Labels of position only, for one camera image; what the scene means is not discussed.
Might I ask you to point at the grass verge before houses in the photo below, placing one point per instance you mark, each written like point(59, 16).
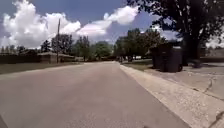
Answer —
point(26, 67)

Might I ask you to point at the tall utility pole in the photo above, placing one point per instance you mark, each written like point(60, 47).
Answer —
point(58, 40)

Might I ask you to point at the large dark tree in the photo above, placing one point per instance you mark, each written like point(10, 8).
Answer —
point(193, 20)

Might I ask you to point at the group of trees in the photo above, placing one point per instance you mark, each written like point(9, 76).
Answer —
point(140, 43)

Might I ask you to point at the dark fence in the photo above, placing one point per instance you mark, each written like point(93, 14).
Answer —
point(16, 59)

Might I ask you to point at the concrete driveway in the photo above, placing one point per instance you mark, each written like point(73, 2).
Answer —
point(200, 77)

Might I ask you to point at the concrete gutter strip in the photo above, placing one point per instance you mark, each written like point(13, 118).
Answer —
point(173, 96)

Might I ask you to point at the row of trees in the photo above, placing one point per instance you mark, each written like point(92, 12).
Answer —
point(83, 47)

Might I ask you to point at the low house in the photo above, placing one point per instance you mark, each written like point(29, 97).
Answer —
point(50, 57)

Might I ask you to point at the grey asphalt road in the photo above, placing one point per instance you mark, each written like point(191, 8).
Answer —
point(83, 96)

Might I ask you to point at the dark wheelie bin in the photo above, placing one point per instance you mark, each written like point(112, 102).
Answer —
point(158, 57)
point(173, 59)

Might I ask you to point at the building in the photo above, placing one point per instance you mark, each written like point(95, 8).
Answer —
point(213, 53)

